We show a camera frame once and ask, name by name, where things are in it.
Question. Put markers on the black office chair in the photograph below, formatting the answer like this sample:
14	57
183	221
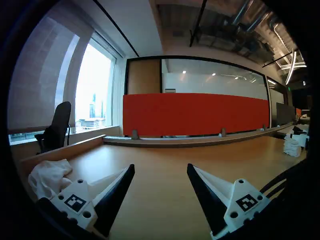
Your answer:
56	128

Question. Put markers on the red desk screen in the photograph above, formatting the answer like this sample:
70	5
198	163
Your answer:
195	115

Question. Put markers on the heap of white towels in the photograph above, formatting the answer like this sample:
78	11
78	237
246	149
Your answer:
48	178

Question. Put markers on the stack of white towels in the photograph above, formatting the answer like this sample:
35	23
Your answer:
293	147

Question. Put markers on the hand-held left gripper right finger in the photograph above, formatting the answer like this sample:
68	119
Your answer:
237	197

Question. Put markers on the grey desk screen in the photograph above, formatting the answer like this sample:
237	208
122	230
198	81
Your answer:
285	113

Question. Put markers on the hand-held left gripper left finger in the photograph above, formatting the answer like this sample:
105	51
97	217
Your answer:
85	197

